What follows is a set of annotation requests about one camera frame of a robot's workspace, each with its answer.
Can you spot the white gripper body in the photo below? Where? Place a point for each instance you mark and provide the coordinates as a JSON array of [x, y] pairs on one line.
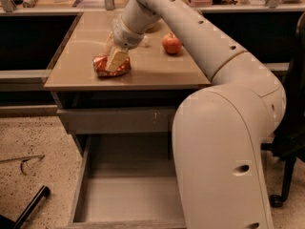
[[124, 35]]

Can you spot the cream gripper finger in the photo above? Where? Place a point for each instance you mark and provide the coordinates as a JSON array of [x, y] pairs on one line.
[[108, 44], [116, 58]]

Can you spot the crushed red coke can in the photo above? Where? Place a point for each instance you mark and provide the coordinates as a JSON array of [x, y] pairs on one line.
[[103, 69]]

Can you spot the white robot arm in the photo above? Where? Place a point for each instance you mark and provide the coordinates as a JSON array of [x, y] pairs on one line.
[[217, 131]]

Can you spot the closed top drawer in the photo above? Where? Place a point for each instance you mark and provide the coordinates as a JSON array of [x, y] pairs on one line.
[[117, 120]]

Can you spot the grey drawer cabinet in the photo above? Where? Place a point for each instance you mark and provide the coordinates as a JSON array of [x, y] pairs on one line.
[[155, 80]]

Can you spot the open middle drawer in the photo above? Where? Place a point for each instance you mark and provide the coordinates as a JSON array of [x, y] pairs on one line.
[[127, 181]]

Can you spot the red apple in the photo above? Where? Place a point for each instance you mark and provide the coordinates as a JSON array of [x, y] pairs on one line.
[[171, 44]]

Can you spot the black office chair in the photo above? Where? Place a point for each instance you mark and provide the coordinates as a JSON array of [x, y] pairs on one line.
[[289, 137]]

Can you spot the black chair leg left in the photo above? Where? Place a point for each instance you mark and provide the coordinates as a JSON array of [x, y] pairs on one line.
[[6, 223]]

